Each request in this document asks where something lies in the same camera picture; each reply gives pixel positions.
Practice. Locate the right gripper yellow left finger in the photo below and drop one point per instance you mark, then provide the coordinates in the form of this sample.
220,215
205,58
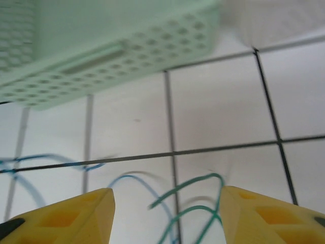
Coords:
76,218

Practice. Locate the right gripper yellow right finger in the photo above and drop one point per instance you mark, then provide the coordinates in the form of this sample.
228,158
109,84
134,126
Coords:
266,218

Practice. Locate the mint green plastic basket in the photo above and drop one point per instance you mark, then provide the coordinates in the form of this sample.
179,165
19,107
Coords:
101,38

